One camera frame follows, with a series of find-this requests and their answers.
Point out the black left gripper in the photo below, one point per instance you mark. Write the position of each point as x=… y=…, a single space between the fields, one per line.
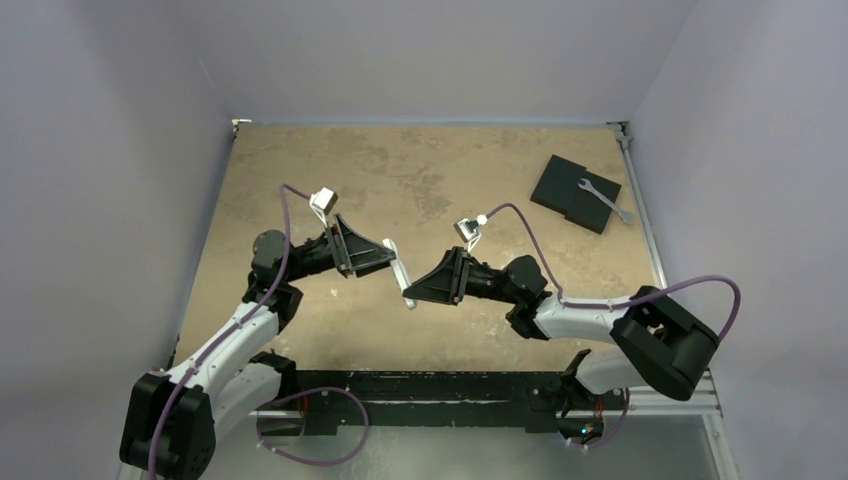
x=352 y=253

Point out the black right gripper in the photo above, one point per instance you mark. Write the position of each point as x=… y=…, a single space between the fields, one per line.
x=462 y=275

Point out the white remote control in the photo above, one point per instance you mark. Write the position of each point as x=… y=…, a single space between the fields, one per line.
x=400 y=272

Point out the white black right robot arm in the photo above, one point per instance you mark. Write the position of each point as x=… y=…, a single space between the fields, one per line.
x=652 y=339

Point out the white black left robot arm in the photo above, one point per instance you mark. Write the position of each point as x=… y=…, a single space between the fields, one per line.
x=176 y=418

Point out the black foam pad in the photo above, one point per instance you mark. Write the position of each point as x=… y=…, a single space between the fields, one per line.
x=558 y=190

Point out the silver open-end wrench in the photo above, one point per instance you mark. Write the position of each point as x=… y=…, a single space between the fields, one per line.
x=626 y=216

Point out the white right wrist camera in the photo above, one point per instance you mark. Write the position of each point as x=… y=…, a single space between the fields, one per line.
x=469 y=230

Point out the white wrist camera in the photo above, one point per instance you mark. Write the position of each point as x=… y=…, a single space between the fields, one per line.
x=469 y=230
x=322 y=203

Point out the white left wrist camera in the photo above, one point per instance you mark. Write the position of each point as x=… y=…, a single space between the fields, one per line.
x=322 y=203

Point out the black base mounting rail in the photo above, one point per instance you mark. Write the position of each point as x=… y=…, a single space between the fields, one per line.
x=535 y=402

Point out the aluminium table edge frame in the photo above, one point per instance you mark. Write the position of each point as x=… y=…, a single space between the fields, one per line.
x=712 y=420

